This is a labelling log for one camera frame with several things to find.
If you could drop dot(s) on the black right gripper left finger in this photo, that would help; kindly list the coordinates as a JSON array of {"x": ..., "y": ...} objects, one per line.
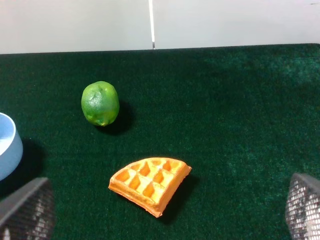
[{"x": 29, "y": 212}]

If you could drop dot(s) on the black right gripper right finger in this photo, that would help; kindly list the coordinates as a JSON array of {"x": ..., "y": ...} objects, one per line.
[{"x": 302, "y": 210}]

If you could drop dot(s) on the light blue bowl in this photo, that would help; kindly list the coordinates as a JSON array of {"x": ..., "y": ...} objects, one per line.
[{"x": 11, "y": 146}]

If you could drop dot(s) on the dark green felt mat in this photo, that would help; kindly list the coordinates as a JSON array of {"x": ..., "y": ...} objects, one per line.
[{"x": 244, "y": 118}]

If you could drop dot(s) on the orange waffle piece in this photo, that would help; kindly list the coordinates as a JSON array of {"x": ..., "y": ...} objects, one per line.
[{"x": 150, "y": 183}]

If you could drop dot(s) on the green lime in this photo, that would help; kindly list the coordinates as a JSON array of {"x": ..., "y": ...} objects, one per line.
[{"x": 100, "y": 103}]

